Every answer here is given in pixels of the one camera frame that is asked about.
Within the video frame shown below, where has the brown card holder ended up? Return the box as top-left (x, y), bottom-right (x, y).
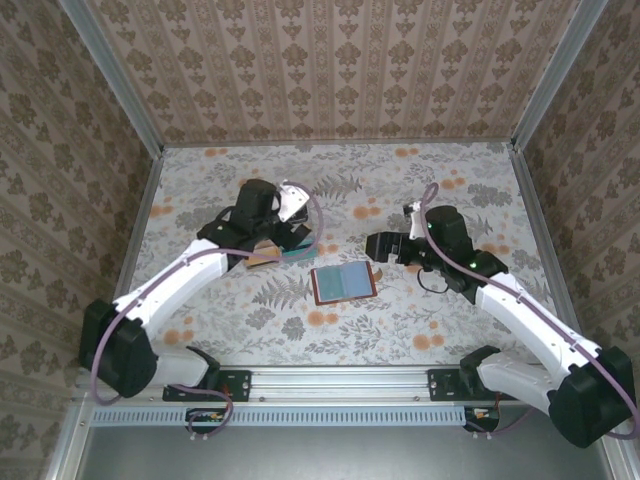
top-left (309, 261), bottom-right (377, 307)

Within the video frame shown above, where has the black controller board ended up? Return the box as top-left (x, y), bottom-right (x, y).
top-left (185, 407), bottom-right (226, 434)
top-left (463, 405), bottom-right (501, 432)

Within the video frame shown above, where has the grey metal panel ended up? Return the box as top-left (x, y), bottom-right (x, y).
top-left (74, 424), bottom-right (614, 480)

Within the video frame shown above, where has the black right gripper loop cable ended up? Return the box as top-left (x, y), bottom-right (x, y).
top-left (416, 267), bottom-right (449, 294)

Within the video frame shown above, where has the aluminium table side rail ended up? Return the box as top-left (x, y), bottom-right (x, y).
top-left (509, 147), bottom-right (591, 366)
top-left (93, 147), bottom-right (166, 369)

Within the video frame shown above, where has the aluminium table end rail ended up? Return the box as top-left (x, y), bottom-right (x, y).
top-left (162, 139), bottom-right (514, 149)

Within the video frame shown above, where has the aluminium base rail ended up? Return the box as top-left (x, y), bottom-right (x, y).
top-left (74, 364), bottom-right (609, 401)

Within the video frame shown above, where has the slotted grey cable duct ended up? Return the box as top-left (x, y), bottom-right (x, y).
top-left (92, 405), bottom-right (469, 426)

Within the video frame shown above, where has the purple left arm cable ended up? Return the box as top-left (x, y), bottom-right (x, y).
top-left (91, 180), bottom-right (323, 444)

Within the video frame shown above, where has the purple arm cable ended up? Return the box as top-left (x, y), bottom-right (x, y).
top-left (91, 180), bottom-right (323, 444)
top-left (421, 181), bottom-right (632, 441)

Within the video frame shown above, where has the aluminium frame post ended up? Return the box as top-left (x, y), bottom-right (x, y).
top-left (509, 0), bottom-right (615, 151)
top-left (56, 0), bottom-right (166, 155)

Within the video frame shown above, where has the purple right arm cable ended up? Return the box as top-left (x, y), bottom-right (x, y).
top-left (421, 181), bottom-right (632, 441)

